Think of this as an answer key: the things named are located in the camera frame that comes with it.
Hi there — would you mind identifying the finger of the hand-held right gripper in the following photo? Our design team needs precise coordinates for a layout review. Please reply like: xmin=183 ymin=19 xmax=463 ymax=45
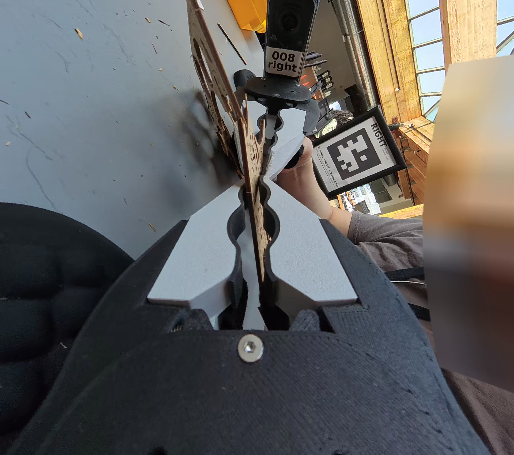
xmin=235 ymin=90 xmax=251 ymax=171
xmin=263 ymin=108 xmax=309 ymax=183

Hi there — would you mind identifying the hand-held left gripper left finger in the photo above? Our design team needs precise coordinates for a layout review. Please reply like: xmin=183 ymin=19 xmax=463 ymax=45
xmin=147 ymin=182 xmax=247 ymax=330

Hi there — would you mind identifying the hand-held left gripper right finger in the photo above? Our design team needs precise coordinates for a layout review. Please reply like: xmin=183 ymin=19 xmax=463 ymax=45
xmin=260 ymin=175 xmax=359 ymax=330

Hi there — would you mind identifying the wooden parts sheet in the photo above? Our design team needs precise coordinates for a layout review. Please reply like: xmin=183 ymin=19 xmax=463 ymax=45
xmin=187 ymin=0 xmax=270 ymax=285

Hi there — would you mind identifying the person's right forearm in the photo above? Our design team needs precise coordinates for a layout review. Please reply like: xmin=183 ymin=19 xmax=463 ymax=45
xmin=299 ymin=182 xmax=356 ymax=248

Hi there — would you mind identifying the person's right hand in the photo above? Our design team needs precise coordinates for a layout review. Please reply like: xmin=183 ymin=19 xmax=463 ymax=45
xmin=276 ymin=141 xmax=324 ymax=211

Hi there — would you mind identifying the black framed marker sign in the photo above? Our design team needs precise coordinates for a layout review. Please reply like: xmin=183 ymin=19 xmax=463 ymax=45
xmin=311 ymin=105 xmax=407 ymax=200

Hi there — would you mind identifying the thin dark wooden stick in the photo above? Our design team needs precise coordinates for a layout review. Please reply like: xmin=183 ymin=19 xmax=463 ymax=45
xmin=217 ymin=23 xmax=247 ymax=65

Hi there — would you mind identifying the wooden cabinet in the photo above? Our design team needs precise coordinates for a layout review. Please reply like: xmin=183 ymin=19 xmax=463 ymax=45
xmin=395 ymin=118 xmax=436 ymax=208

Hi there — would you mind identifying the silver ventilation duct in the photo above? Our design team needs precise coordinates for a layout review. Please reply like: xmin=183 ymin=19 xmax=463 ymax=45
xmin=321 ymin=0 xmax=378 ymax=102

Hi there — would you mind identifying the black lanyard strap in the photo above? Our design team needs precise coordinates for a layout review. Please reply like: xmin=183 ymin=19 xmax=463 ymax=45
xmin=385 ymin=266 xmax=430 ymax=321

